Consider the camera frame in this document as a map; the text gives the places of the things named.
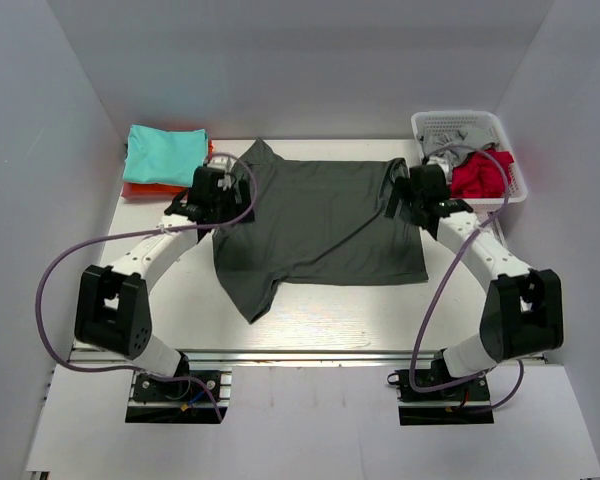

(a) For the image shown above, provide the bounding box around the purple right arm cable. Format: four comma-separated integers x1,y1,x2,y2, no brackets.
408,143,525,413

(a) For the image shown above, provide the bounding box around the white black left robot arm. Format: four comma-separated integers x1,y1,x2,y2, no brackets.
74,166,257,399

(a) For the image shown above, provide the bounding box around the orange folded t-shirt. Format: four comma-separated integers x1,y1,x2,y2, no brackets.
122,139,215,200

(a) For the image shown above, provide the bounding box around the light grey t-shirt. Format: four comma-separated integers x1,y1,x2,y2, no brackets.
420,125,499,167

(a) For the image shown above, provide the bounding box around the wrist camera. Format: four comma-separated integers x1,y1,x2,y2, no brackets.
205,153,236,173
427,155,454,185

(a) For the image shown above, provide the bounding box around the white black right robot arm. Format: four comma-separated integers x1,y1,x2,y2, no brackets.
385,164,565,399

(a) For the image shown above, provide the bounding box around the red t-shirt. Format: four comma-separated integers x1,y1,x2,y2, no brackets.
451,149,514,199

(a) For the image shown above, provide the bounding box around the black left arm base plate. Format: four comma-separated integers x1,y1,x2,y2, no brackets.
125,370,232,425

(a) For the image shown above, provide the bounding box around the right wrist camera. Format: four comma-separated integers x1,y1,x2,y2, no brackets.
427,155,454,185

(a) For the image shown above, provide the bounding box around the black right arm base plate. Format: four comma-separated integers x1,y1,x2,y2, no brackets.
387,369,494,426

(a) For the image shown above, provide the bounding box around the dark grey t-shirt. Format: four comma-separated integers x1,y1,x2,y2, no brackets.
213,139,428,323

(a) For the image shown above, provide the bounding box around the white plastic laundry basket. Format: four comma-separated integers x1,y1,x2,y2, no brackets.
411,110,527,204

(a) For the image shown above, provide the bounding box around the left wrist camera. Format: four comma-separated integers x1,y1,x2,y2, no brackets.
205,153,236,173

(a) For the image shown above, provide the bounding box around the teal folded t-shirt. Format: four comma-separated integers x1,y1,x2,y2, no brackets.
123,125,209,187

